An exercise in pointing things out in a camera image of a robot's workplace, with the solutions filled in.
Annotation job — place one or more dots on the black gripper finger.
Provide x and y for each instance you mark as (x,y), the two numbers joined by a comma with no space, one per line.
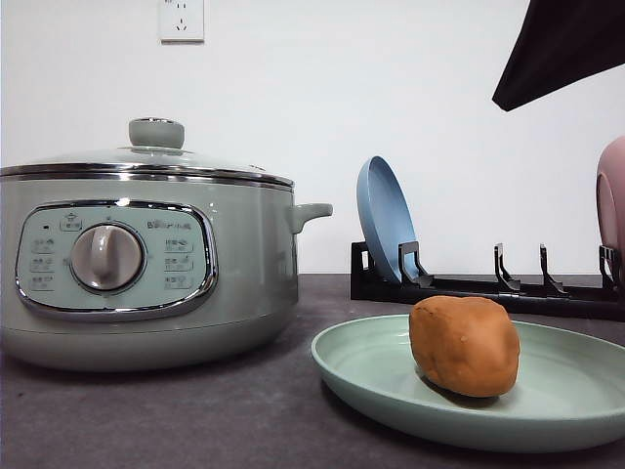
(560,43)

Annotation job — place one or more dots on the green plate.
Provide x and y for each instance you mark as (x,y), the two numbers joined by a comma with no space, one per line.
(568,388)

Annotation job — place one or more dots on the glass steamer lid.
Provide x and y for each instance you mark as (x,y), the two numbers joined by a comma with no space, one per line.
(156,151)

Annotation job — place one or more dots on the pink plate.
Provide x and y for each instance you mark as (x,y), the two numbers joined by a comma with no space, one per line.
(610,199)

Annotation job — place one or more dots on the blue plate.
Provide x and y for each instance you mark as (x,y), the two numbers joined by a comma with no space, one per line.
(386,216)

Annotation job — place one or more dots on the black plate rack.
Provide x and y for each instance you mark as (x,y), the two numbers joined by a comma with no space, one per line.
(369,283)

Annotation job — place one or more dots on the green electric steamer pot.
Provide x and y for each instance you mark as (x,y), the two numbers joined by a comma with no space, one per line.
(144,268)

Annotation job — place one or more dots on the grey table mat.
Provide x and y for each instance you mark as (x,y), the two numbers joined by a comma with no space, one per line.
(275,409)

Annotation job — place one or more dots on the white wall socket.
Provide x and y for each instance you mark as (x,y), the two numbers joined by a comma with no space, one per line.
(180,22)

